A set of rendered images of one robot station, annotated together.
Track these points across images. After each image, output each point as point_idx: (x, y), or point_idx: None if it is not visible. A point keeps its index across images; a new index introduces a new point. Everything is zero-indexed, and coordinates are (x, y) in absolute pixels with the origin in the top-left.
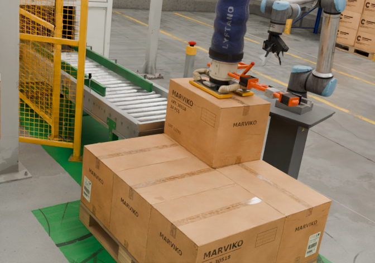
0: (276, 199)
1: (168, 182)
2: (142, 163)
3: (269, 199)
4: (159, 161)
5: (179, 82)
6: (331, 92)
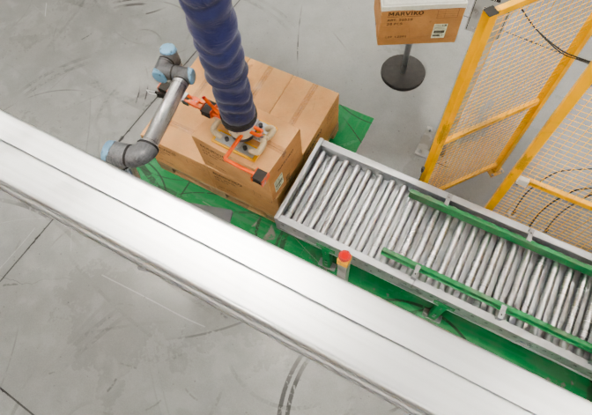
0: (179, 111)
1: (254, 85)
2: (284, 96)
3: (183, 108)
4: (275, 107)
5: (284, 123)
6: None
